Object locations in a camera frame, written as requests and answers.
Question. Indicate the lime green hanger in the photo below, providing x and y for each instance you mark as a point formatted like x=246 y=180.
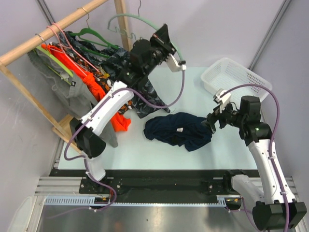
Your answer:
x=58 y=62

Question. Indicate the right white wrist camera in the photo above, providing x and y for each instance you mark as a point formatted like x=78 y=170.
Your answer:
x=222 y=98

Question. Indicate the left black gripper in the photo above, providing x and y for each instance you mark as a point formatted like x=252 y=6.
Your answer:
x=162 y=35

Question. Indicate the wooden clothes rack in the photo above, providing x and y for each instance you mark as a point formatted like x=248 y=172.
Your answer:
x=35 y=41

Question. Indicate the navy blue shorts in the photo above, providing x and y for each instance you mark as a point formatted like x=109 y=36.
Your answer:
x=181 y=129

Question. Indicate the orange patterned shorts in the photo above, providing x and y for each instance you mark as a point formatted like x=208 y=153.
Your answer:
x=113 y=65

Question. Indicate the grey shorts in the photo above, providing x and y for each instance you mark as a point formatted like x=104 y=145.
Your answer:
x=71 y=91

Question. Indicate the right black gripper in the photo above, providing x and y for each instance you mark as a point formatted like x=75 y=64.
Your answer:
x=212 y=118

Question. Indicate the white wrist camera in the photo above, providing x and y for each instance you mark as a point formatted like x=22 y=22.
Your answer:
x=175 y=65
x=222 y=98

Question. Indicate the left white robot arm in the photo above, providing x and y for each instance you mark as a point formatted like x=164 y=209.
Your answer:
x=144 y=56

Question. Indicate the dark camouflage shorts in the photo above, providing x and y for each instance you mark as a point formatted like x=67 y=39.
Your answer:
x=87 y=49

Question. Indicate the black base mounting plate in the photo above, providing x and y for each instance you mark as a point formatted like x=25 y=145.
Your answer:
x=142 y=187

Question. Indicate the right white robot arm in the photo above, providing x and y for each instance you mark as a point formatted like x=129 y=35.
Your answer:
x=275 y=206

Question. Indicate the bright orange shorts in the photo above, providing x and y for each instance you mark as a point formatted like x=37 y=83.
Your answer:
x=118 y=120

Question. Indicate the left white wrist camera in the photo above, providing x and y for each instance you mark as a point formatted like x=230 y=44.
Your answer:
x=175 y=65

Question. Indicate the white plastic basket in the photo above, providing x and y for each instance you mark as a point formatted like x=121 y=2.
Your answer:
x=226 y=74

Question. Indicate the mint green wavy hanger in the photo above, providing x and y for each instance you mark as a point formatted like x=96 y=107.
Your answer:
x=124 y=31

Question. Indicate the white slotted cable duct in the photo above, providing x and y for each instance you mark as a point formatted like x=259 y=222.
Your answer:
x=70 y=200

